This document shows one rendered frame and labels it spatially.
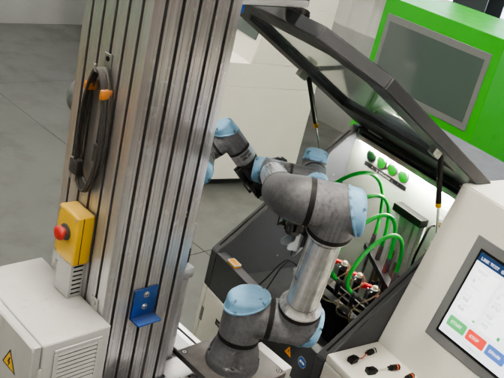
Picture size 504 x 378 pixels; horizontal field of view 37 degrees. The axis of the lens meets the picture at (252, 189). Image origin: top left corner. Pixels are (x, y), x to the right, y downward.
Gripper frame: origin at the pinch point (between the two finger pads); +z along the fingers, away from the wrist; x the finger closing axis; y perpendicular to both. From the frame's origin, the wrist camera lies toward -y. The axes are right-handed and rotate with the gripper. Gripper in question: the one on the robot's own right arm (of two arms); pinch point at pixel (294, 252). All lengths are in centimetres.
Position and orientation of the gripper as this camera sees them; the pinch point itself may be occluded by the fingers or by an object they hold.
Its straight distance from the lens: 237.2
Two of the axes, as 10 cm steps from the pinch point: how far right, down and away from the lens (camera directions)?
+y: -8.1, 0.6, -5.8
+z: -2.2, 8.9, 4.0
